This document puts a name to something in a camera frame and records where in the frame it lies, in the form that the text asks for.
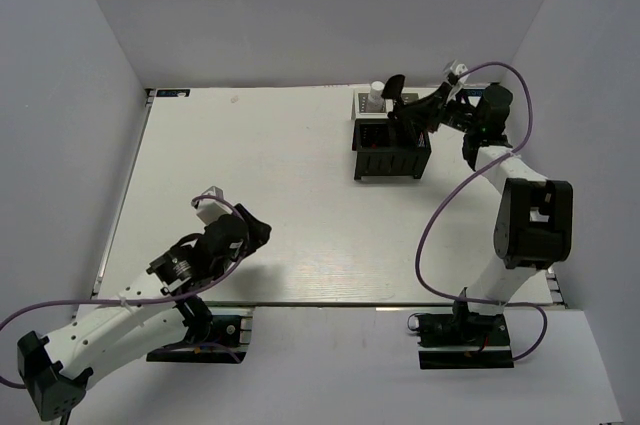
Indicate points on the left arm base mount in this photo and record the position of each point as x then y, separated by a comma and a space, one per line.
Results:
227, 341

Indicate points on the blue label sticker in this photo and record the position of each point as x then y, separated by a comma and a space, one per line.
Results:
474, 92
172, 93

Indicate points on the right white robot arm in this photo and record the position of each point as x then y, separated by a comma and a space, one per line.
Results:
533, 228

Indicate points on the blue label sticker right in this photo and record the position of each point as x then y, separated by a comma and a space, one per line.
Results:
474, 92

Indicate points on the white bottle blue liquid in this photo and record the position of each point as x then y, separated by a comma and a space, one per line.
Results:
375, 103

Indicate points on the white makeup organizer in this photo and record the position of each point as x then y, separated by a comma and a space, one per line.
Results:
359, 107

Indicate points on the black makeup organizer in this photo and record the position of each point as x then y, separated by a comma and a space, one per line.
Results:
397, 154

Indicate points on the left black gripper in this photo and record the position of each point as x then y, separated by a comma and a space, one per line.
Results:
258, 234

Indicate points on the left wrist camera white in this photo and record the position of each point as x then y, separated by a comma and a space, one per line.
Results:
210, 205

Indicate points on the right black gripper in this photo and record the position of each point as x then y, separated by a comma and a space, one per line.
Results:
430, 109

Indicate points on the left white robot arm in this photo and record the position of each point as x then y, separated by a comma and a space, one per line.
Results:
159, 315

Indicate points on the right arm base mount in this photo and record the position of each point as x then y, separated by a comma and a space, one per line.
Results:
446, 343

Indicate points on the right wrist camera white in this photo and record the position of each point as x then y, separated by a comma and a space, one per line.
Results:
454, 74

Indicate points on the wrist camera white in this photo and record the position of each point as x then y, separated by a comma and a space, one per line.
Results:
210, 205
454, 74

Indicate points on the blue label sticker left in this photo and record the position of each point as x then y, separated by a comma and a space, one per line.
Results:
172, 93

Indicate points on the black powder brush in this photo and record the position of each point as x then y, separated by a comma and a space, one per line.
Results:
392, 94

